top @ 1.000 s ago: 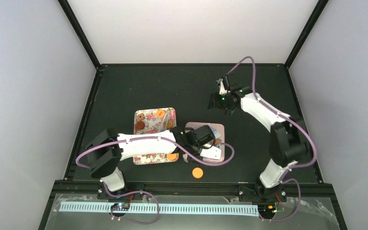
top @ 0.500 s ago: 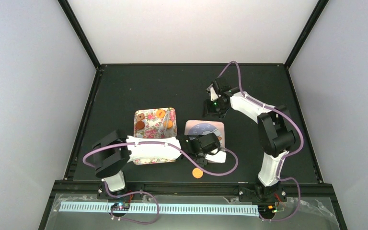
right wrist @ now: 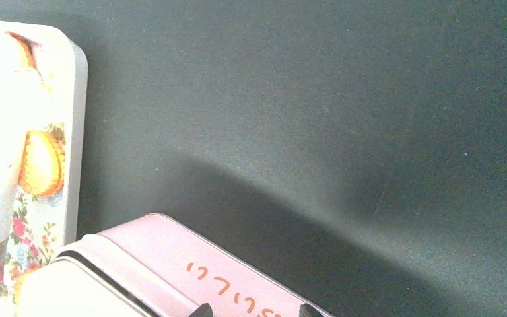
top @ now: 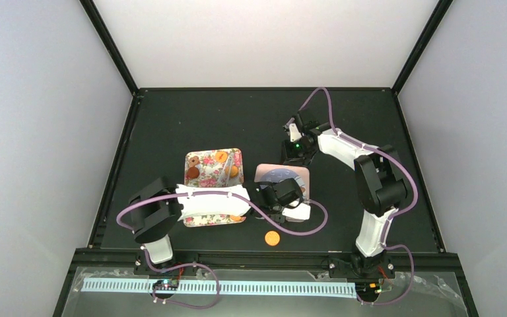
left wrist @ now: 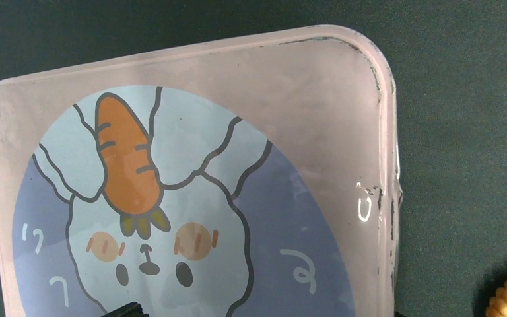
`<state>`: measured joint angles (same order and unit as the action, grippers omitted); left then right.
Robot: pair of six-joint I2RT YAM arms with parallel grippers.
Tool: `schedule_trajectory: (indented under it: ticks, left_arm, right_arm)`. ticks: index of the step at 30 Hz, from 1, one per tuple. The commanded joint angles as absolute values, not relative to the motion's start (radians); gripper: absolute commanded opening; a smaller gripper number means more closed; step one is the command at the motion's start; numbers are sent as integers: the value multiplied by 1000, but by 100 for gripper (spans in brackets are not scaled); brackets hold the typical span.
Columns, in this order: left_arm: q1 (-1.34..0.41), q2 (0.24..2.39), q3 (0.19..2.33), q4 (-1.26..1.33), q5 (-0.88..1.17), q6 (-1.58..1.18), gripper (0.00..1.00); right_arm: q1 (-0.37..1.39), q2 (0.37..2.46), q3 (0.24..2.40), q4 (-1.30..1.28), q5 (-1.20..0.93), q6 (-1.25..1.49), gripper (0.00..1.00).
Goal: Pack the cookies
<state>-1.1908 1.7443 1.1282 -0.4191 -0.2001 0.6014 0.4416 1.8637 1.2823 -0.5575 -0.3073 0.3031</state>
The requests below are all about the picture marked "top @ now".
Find clear plastic tin lid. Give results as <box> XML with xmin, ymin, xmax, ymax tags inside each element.
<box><xmin>254</xmin><ymin>164</ymin><xmax>310</xmax><ymax>213</ymax></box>

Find floral cookie tray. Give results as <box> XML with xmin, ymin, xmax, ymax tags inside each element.
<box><xmin>184</xmin><ymin>148</ymin><xmax>246</xmax><ymax>227</ymax></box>

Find metal tongs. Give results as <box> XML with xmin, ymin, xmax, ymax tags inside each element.
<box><xmin>218</xmin><ymin>154</ymin><xmax>234</xmax><ymax>187</ymax></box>

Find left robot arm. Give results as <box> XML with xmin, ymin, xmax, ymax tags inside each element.
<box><xmin>117</xmin><ymin>178</ymin><xmax>310</xmax><ymax>265</ymax></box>

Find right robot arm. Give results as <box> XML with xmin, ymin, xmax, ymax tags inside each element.
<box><xmin>281</xmin><ymin>114</ymin><xmax>416</xmax><ymax>277</ymax></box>

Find fallen orange round cracker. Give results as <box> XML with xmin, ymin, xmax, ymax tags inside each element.
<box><xmin>264</xmin><ymin>230</ymin><xmax>281</xmax><ymax>246</ymax></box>

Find yellow cracker with red mark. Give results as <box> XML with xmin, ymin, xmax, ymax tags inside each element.
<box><xmin>214</xmin><ymin>151</ymin><xmax>228</xmax><ymax>163</ymax></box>

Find dark brown round cookie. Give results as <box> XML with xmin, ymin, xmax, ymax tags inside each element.
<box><xmin>186</xmin><ymin>166</ymin><xmax>201</xmax><ymax>180</ymax></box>

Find brown flower cookie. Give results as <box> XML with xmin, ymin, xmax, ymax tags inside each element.
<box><xmin>187</xmin><ymin>155</ymin><xmax>201</xmax><ymax>168</ymax></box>

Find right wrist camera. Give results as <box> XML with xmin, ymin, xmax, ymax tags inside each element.
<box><xmin>283</xmin><ymin>122</ymin><xmax>302</xmax><ymax>143</ymax></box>

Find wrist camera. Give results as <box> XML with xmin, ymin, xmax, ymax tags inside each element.
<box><xmin>281</xmin><ymin>203</ymin><xmax>311</xmax><ymax>222</ymax></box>
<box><xmin>283</xmin><ymin>122</ymin><xmax>302</xmax><ymax>143</ymax></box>

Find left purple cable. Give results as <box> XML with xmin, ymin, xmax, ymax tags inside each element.
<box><xmin>116</xmin><ymin>189</ymin><xmax>329</xmax><ymax>310</ymax></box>

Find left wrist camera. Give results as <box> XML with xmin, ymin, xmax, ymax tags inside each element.
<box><xmin>281</xmin><ymin>203</ymin><xmax>311</xmax><ymax>222</ymax></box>

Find white slotted cable duct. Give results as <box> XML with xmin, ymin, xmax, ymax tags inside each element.
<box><xmin>78</xmin><ymin>277</ymin><xmax>356</xmax><ymax>299</ymax></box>

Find black frame post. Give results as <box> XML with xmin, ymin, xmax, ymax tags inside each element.
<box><xmin>79</xmin><ymin>0</ymin><xmax>139</xmax><ymax>95</ymax></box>

